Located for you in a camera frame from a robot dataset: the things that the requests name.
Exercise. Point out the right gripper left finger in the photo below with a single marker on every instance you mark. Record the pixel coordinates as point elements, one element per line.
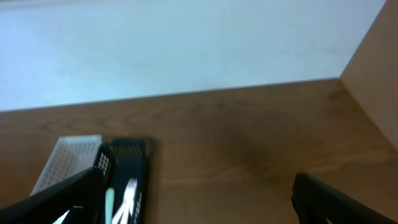
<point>81,196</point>

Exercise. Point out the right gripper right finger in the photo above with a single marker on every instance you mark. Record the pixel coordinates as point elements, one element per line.
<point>316,202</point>

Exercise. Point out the pale green plastic fork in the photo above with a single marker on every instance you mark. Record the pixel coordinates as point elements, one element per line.
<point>109,204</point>

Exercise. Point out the white fork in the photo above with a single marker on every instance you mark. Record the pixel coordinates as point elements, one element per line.
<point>121,216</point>

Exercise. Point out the clear plastic basket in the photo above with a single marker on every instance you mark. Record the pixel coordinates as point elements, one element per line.
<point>71,155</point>

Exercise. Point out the black plastic basket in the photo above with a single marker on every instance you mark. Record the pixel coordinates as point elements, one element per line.
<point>120,160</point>

